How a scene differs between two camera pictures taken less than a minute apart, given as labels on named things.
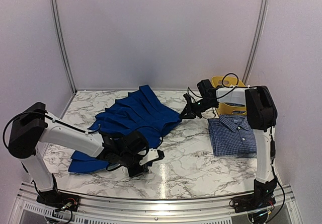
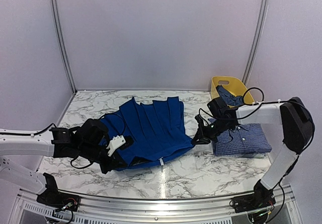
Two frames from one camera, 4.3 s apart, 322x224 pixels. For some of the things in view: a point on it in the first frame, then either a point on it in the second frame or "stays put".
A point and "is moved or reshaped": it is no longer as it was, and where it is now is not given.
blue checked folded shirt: [232, 136] stays put
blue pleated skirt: [141, 111] is moved or reshaped
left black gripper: [133, 173] to [113, 163]
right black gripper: [189, 109] to [202, 134]
